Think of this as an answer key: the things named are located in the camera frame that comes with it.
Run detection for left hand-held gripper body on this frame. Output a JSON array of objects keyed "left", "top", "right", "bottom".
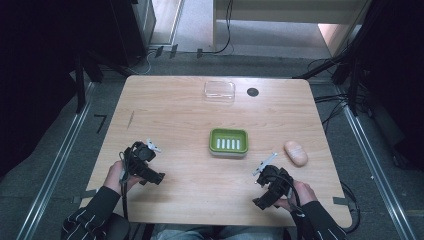
[{"left": 119, "top": 141, "right": 166, "bottom": 186}]

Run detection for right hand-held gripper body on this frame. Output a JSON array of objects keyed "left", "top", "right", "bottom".
[{"left": 252, "top": 164, "right": 296, "bottom": 211}]

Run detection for pink soap bar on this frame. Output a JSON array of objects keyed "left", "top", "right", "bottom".
[{"left": 283, "top": 140, "right": 309, "bottom": 168}]

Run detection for green soap dish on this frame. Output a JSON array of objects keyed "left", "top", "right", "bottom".
[{"left": 208, "top": 128, "right": 250, "bottom": 159}]

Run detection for person's left hand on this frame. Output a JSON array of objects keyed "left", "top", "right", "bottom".
[{"left": 103, "top": 160, "right": 144, "bottom": 196}]

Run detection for person's right hand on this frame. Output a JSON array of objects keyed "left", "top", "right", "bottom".
[{"left": 274, "top": 180, "right": 319, "bottom": 212}]

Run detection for clear plastic box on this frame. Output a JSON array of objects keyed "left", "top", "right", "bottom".
[{"left": 203, "top": 80, "right": 237, "bottom": 103}]

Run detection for black metal stand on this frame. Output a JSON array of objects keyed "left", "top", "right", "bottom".
[
  {"left": 292, "top": 31, "right": 366, "bottom": 118},
  {"left": 73, "top": 49, "right": 134, "bottom": 115}
]

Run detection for dark cabinet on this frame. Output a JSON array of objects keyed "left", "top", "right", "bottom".
[{"left": 109, "top": 0, "right": 157, "bottom": 68}]

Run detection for black curtain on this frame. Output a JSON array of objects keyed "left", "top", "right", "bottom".
[
  {"left": 0, "top": 0, "right": 116, "bottom": 179},
  {"left": 353, "top": 0, "right": 424, "bottom": 171}
]

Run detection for white shelf unit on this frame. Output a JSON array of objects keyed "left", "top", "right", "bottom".
[{"left": 212, "top": 0, "right": 373, "bottom": 53}]

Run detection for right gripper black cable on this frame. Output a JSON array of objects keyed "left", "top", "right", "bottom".
[{"left": 274, "top": 173, "right": 305, "bottom": 218}]

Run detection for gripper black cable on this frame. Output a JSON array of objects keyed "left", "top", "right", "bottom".
[
  {"left": 274, "top": 173, "right": 305, "bottom": 218},
  {"left": 118, "top": 151, "right": 132, "bottom": 221}
]

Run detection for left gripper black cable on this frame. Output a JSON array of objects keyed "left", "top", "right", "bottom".
[{"left": 118, "top": 151, "right": 132, "bottom": 221}]

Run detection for white floor cable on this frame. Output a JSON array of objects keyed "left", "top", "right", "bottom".
[{"left": 128, "top": 49, "right": 159, "bottom": 76}]

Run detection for black looped cable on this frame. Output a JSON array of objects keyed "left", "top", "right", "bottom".
[{"left": 339, "top": 180, "right": 362, "bottom": 234}]

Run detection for black floor cables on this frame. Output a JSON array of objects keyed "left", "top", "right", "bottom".
[{"left": 306, "top": 57, "right": 354, "bottom": 136}]

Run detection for aluminium floor rail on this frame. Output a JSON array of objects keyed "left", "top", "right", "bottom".
[
  {"left": 335, "top": 85, "right": 418, "bottom": 240},
  {"left": 15, "top": 81, "right": 97, "bottom": 240}
]

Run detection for black hanging cable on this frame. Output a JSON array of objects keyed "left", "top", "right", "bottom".
[{"left": 199, "top": 0, "right": 235, "bottom": 55}]

